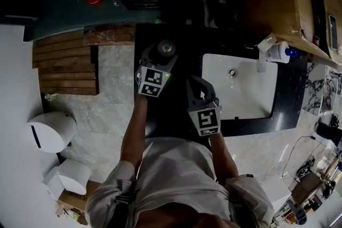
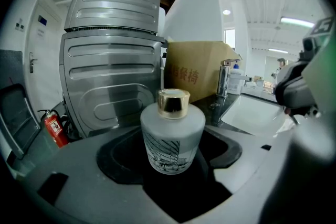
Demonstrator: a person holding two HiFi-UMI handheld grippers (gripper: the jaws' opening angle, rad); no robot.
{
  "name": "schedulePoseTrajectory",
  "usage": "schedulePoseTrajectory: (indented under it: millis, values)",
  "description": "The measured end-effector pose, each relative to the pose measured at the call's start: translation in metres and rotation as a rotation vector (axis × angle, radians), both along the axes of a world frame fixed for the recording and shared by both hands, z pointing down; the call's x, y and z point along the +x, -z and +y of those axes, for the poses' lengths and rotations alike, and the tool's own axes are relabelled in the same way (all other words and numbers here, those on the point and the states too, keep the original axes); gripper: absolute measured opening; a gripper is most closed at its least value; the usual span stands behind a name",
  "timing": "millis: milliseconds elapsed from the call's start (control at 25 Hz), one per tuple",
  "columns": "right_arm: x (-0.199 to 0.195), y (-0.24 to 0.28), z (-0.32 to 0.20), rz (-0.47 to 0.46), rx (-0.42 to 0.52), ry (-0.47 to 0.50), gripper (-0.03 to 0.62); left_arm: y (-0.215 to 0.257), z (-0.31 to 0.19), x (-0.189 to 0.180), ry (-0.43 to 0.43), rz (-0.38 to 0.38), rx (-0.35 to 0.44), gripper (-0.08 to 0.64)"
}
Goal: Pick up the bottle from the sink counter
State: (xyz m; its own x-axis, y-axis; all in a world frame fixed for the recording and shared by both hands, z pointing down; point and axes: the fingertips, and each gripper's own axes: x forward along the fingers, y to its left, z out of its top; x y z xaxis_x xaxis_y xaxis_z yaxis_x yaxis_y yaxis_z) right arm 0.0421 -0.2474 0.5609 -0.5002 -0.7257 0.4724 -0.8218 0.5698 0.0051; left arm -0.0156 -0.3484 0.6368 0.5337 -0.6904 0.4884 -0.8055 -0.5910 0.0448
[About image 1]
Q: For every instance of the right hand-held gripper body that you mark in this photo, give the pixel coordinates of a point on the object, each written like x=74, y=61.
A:
x=207, y=120

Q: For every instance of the person's left forearm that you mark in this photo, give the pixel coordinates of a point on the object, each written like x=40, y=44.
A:
x=133, y=133

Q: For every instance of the white smartphone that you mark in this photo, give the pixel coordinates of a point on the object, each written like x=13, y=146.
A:
x=333, y=32

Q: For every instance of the person's right forearm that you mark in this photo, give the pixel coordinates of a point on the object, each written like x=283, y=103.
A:
x=223, y=157

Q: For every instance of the black marble counter table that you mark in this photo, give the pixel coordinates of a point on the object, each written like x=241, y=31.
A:
x=184, y=42

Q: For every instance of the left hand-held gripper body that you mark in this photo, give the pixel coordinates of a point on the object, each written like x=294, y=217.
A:
x=152, y=81

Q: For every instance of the white marble pattern cabinet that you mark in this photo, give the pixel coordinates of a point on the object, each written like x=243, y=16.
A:
x=318, y=88

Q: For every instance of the white bin with dark slot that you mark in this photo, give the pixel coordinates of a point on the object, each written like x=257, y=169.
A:
x=52, y=130

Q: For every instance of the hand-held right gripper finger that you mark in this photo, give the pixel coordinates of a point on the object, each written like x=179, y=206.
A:
x=210, y=92
x=192, y=97

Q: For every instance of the white sink basin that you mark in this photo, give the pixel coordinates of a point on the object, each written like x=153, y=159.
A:
x=240, y=96

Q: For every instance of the wooden slat steps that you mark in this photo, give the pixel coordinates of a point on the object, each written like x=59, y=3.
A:
x=64, y=66

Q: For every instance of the wooden block step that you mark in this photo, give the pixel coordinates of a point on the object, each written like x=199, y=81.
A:
x=112, y=34

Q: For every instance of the white dispenser device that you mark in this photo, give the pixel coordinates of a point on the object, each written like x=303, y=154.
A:
x=69, y=176

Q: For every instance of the white pump bottle blue cap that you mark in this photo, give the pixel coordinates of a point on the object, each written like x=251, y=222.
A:
x=278, y=53

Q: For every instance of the small brown box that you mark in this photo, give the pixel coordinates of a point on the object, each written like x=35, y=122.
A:
x=307, y=189

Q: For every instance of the chrome faucet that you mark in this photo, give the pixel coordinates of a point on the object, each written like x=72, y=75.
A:
x=262, y=62

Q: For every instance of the small white wall fitting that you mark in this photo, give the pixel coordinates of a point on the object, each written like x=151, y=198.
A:
x=51, y=96

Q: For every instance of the cardboard box with clutter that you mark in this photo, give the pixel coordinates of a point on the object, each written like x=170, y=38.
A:
x=80, y=201

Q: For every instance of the person's beige shirt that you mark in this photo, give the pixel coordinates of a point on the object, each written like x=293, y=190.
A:
x=176, y=181

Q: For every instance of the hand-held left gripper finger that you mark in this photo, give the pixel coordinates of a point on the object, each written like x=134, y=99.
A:
x=145, y=54
x=169, y=65

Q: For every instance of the white flat box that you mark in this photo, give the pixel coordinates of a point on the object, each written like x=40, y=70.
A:
x=278, y=193

